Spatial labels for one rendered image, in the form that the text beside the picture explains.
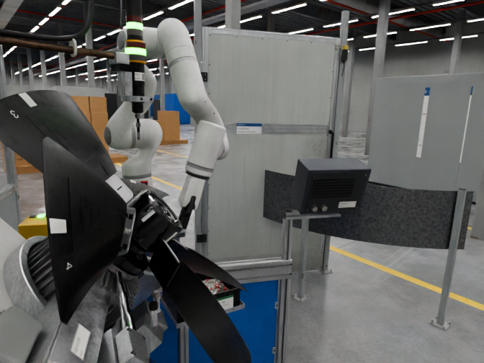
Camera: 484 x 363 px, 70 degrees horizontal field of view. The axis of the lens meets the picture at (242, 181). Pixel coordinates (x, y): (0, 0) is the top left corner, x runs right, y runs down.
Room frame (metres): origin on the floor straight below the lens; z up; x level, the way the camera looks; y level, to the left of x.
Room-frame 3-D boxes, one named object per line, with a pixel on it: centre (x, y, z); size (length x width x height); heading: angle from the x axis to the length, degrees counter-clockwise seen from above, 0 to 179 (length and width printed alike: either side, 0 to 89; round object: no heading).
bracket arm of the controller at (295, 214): (1.30, -0.28, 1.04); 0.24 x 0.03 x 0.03; 105
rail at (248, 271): (1.16, 0.23, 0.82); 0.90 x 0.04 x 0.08; 105
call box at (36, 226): (1.06, 0.62, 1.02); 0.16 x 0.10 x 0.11; 105
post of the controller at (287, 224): (1.28, -0.18, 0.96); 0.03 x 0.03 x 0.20; 15
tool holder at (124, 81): (0.78, 0.25, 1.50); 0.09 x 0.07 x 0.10; 140
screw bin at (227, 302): (1.02, 0.13, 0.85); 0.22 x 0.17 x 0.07; 119
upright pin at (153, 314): (0.68, 0.19, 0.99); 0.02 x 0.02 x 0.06
